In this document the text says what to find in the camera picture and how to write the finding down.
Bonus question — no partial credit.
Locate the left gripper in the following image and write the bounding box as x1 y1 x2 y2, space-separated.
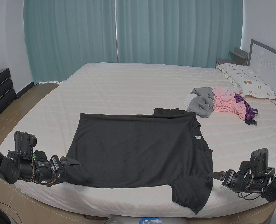
36 155 81 187

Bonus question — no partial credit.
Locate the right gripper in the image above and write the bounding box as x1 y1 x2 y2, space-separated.
208 169 245 192

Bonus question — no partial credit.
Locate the black T-shirt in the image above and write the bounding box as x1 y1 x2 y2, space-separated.
64 108 214 215

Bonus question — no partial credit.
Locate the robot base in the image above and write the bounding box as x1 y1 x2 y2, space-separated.
106 215 169 224

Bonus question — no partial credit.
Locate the purple garment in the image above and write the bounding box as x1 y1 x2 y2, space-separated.
234 94 258 121

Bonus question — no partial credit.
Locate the pink garment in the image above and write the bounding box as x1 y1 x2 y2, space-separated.
212 86 247 122

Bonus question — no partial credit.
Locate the grey garment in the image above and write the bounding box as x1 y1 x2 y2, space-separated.
186 87 215 118

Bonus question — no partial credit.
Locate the white garment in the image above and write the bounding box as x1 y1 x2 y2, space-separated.
183 93 197 107

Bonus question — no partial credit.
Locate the white printed pillow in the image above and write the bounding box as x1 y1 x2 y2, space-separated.
216 63 276 100

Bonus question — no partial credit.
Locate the black chest of drawers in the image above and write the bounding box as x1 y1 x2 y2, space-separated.
0 68 17 126

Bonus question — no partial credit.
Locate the bed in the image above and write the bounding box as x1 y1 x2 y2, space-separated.
0 39 276 219

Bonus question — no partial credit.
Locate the grey bedside table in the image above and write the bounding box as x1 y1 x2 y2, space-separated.
216 47 249 67

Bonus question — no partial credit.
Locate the blue-green curtain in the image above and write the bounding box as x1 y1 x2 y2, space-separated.
24 0 118 84
116 0 243 68

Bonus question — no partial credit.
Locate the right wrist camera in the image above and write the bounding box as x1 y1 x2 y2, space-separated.
239 161 251 173

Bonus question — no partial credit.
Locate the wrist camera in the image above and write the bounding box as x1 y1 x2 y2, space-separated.
34 150 48 166
239 161 251 173

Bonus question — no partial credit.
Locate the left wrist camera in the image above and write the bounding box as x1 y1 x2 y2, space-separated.
34 150 48 166

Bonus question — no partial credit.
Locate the black cable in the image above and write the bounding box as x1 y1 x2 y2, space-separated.
0 201 15 219

